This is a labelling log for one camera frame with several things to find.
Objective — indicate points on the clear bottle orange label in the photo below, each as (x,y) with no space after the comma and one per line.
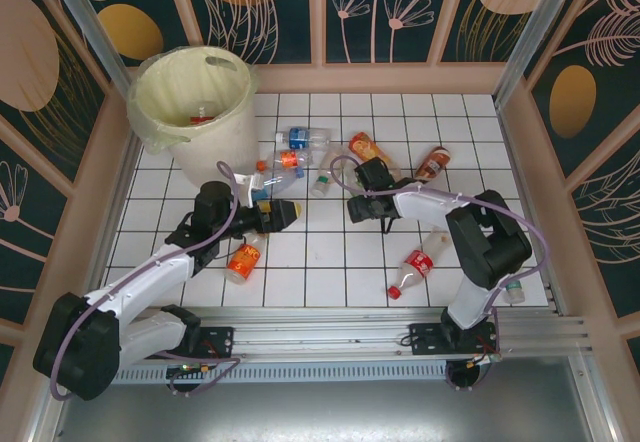
(289,159)

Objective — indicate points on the left black mount plate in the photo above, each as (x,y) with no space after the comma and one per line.
(220,337)

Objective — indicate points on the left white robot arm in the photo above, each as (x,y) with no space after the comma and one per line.
(140,282)

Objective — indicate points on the right aluminium corner post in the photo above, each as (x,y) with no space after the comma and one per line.
(530,27)

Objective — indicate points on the aluminium side rail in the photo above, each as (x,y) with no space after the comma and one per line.
(114,212)
(516,162)

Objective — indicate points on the black mount plate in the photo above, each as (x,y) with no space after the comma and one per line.
(422,337)
(220,337)

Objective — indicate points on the clear bottle green cap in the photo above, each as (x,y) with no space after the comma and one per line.
(327,164)

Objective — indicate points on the white bottle green print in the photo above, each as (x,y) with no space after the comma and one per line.
(515,292)

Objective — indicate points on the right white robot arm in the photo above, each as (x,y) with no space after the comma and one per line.
(425,207)

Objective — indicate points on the right aluminium side rail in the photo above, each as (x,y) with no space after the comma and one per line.
(516,162)

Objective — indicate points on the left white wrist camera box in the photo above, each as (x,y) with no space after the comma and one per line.
(250,187)

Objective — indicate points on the orange yellow juice bottle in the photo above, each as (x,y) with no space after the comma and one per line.
(362,146)

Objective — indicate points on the large clear blue label bottle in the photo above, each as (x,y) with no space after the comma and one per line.
(280,179)

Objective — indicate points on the left aluminium side rail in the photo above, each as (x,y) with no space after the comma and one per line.
(114,212)

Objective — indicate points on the right black mount plate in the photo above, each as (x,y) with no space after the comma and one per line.
(422,337)

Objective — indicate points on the left aluminium corner post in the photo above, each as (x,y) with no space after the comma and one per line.
(85,17)

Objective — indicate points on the cream plastic bin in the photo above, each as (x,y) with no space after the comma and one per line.
(220,152)

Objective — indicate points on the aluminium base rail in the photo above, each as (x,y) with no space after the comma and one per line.
(310,334)

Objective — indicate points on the orange NFC juice bottle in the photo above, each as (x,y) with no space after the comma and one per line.
(242,262)

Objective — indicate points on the aluminium corner post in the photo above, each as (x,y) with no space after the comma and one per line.
(85,17)
(530,27)

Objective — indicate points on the grey metal sheet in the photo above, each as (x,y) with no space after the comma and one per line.
(320,417)

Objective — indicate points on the red label cola bottle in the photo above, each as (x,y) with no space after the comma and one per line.
(419,263)

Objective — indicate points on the small blue label water bottle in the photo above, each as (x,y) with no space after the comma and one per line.
(298,137)

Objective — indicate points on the brown milk tea bottle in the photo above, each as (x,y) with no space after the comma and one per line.
(434,162)

